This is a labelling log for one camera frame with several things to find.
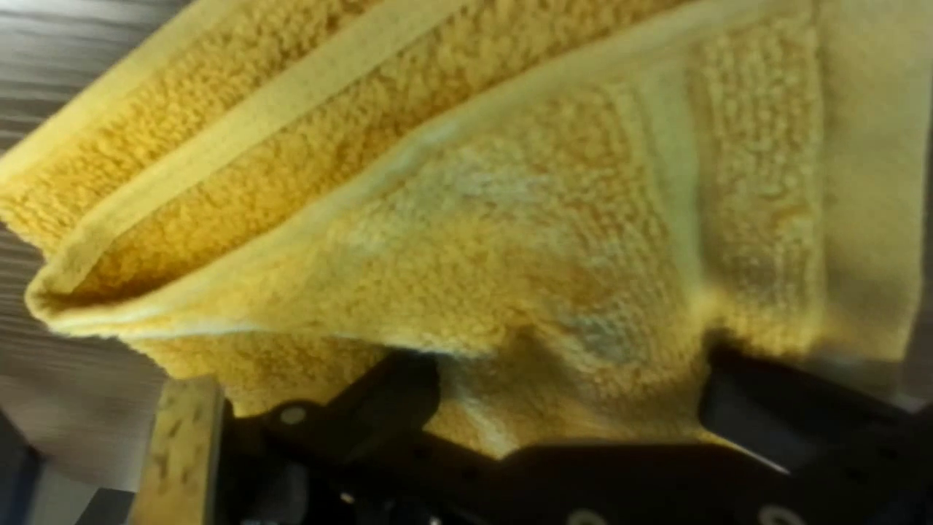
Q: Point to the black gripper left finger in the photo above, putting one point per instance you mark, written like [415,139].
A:
[180,456]

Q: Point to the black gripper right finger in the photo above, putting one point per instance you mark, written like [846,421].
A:
[836,449]

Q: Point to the yellow towel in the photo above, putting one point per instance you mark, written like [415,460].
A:
[485,193]

